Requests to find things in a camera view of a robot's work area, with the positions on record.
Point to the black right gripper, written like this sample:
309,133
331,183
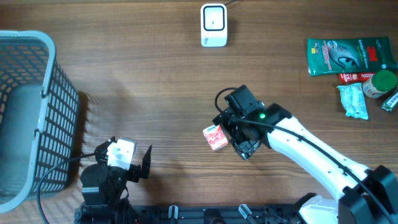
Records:
245,147

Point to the green lidded plastic jar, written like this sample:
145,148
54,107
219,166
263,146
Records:
380,83

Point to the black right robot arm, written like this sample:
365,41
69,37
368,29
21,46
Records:
359,194

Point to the white barcode scanner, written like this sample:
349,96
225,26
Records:
214,25

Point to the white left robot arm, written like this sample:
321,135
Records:
103,183

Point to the red white tube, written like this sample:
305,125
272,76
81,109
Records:
354,77

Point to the teal white wipes packet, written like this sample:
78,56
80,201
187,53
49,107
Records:
353,101

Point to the green 3M gloves packet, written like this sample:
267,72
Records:
361,55

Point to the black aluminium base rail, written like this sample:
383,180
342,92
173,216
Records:
267,214

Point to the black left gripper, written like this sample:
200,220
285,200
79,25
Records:
138,172

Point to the grey plastic shopping basket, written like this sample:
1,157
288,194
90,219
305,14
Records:
39,111

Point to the red white small packet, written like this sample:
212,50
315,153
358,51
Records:
215,137

